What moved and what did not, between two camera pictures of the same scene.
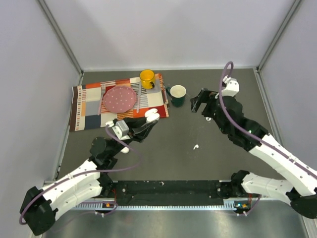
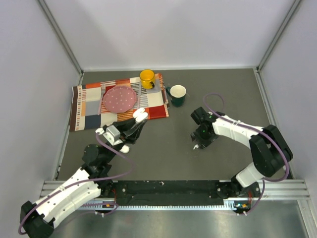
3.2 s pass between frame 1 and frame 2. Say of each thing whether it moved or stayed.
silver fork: stayed
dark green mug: stayed
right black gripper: moved
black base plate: stayed
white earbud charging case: moved
